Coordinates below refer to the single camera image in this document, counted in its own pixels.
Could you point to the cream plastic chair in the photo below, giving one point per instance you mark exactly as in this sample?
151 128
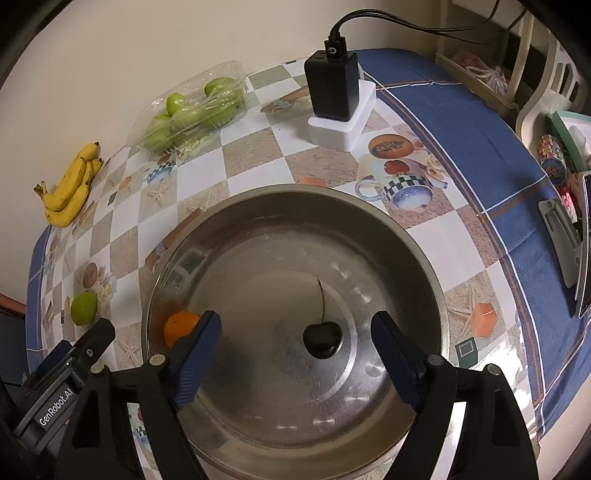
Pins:
554 74

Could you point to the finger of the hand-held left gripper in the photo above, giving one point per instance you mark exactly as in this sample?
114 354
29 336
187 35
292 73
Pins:
99 334

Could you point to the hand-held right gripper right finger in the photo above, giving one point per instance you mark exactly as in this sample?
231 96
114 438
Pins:
397 364

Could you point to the colourful printed can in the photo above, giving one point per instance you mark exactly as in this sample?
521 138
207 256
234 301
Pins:
551 159

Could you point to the white box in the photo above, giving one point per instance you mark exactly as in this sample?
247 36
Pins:
341 136

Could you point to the pile of green jujubes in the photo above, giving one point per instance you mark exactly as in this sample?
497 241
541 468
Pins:
178 104

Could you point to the small orange mandarin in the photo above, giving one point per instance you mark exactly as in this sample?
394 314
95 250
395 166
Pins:
178 327

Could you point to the black power adapter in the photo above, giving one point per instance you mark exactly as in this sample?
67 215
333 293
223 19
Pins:
330 87

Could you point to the dark tablet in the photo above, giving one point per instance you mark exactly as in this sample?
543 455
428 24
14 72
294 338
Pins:
585 240

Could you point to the red and white plastic bag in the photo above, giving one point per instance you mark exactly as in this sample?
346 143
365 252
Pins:
489 74

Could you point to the green jujube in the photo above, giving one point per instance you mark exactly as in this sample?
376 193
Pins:
83 308

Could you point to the dark cabinet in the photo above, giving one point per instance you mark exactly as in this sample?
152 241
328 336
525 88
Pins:
9 332

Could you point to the green box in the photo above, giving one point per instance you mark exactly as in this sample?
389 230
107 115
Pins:
563 127

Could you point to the dark cherry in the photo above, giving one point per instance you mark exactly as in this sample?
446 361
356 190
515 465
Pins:
321 339

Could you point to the stainless steel bowl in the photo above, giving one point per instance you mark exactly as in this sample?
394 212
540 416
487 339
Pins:
277 258

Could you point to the yellow banana bunch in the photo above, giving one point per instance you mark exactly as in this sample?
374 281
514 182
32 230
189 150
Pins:
69 203

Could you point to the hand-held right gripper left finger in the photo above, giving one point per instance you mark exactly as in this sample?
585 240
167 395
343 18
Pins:
196 364

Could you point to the cream plastic basket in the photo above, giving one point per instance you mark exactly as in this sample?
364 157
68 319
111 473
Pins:
466 78

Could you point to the clear plastic clamshell container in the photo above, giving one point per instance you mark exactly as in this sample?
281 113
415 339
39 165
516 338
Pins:
138 134

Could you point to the grey plastic holder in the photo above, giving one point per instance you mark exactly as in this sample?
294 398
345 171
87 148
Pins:
561 240

